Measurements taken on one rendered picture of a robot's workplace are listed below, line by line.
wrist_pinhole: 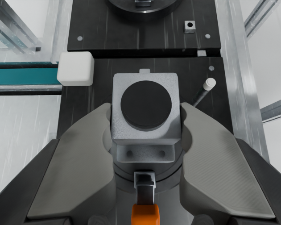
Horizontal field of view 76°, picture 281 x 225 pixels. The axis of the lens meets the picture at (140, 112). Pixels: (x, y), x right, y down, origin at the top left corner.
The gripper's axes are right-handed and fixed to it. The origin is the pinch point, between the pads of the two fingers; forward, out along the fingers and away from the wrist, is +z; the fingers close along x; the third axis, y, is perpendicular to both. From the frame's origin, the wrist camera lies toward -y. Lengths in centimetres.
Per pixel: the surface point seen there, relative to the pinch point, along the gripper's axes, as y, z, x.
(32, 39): -1.7, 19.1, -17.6
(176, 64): 1.5, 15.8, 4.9
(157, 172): 10.7, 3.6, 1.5
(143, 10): -5.6, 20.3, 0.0
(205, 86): -0.1, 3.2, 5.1
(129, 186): 11.8, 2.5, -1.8
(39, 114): 9.7, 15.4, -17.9
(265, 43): 1.4, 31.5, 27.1
